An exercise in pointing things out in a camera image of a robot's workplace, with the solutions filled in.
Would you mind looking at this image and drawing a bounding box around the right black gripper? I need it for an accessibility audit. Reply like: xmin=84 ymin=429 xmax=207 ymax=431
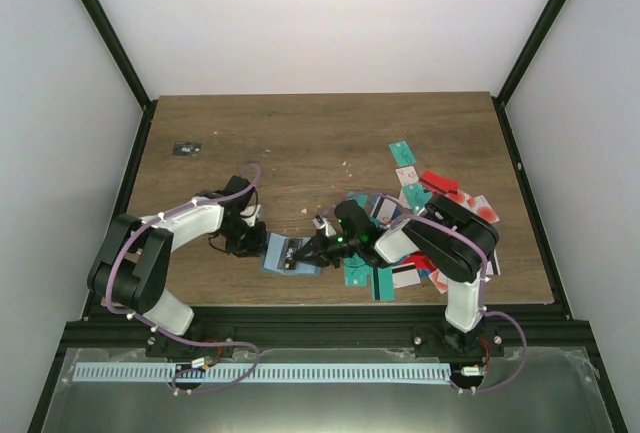
xmin=294 ymin=229 xmax=361 ymax=269

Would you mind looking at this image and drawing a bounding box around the blue leather card holder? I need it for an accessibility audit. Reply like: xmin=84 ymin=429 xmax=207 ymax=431
xmin=261 ymin=233 xmax=321 ymax=276

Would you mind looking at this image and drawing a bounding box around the teal magnetic stripe card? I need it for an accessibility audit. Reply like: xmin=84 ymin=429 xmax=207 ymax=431
xmin=370 ymin=268 xmax=395 ymax=301

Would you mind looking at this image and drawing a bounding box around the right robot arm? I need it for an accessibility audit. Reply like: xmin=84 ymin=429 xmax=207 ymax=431
xmin=287 ymin=194 xmax=499 ymax=356

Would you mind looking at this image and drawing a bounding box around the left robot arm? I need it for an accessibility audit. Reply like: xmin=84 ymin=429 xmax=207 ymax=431
xmin=87 ymin=175 xmax=267 ymax=357

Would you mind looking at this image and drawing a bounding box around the white magnetic stripe card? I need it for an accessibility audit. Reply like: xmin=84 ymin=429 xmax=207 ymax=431
xmin=391 ymin=263 xmax=421 ymax=289

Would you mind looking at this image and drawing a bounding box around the small black card far left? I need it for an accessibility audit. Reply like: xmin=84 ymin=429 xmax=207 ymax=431
xmin=172 ymin=142 xmax=202 ymax=157

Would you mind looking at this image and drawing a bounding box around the white card with red pattern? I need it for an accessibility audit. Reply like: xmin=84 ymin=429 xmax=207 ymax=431
xmin=396 ymin=165 xmax=419 ymax=186

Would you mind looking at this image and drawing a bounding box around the teal card top right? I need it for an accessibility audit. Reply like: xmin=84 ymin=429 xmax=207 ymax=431
xmin=389 ymin=141 xmax=416 ymax=167

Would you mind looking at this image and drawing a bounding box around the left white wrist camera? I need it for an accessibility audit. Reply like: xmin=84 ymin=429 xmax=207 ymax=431
xmin=240 ymin=204 xmax=262 ymax=227

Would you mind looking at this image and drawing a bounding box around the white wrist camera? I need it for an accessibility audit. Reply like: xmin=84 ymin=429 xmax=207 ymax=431
xmin=240 ymin=204 xmax=262 ymax=227
xmin=313 ymin=215 xmax=336 ymax=237

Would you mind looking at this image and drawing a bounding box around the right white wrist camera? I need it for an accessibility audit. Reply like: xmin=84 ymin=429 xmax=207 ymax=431
xmin=313 ymin=215 xmax=336 ymax=237

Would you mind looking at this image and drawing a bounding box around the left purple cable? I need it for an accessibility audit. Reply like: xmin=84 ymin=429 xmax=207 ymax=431
xmin=102 ymin=162 xmax=264 ymax=395

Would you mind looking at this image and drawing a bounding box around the purple cable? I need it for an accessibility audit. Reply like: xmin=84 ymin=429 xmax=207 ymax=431
xmin=102 ymin=162 xmax=264 ymax=395
xmin=319 ymin=197 xmax=527 ymax=396

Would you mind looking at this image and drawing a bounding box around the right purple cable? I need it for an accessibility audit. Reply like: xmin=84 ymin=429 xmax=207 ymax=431
xmin=319 ymin=197 xmax=527 ymax=396

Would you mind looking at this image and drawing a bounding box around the black aluminium frame rail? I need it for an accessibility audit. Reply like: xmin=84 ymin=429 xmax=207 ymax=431
xmin=60 ymin=304 xmax=595 ymax=350

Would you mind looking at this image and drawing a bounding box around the light blue slotted cable duct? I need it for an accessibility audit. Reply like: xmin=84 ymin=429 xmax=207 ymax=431
xmin=73 ymin=362 xmax=451 ymax=385

